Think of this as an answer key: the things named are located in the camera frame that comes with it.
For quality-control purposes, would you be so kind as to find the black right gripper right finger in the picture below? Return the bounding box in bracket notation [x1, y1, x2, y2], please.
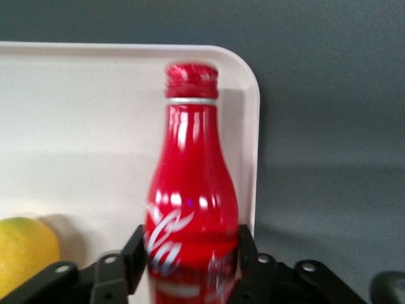
[234, 223, 368, 304]

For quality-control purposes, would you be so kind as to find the beige plastic tray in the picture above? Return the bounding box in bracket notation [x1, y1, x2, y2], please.
[0, 41, 263, 304]

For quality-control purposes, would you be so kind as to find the yellow lemon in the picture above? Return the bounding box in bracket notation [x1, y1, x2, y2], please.
[0, 217, 61, 300]

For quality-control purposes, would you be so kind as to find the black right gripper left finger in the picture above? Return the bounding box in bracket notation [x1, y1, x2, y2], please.
[0, 224, 149, 304]

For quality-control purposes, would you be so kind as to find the red coke bottle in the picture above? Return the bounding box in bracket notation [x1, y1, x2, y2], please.
[144, 62, 240, 304]

